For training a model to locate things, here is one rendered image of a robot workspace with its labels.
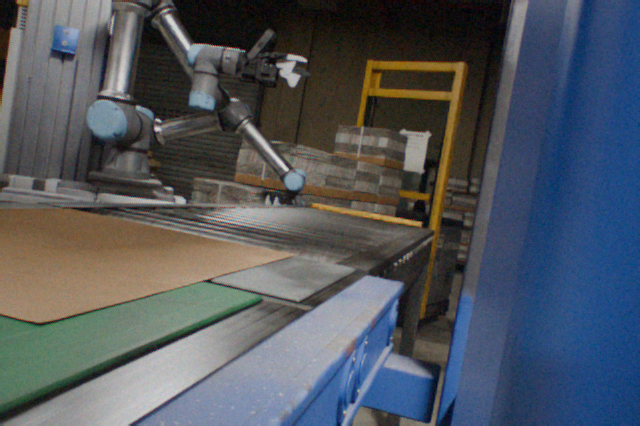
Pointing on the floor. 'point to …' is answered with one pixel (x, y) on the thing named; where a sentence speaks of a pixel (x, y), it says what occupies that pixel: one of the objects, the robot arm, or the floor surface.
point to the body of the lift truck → (435, 306)
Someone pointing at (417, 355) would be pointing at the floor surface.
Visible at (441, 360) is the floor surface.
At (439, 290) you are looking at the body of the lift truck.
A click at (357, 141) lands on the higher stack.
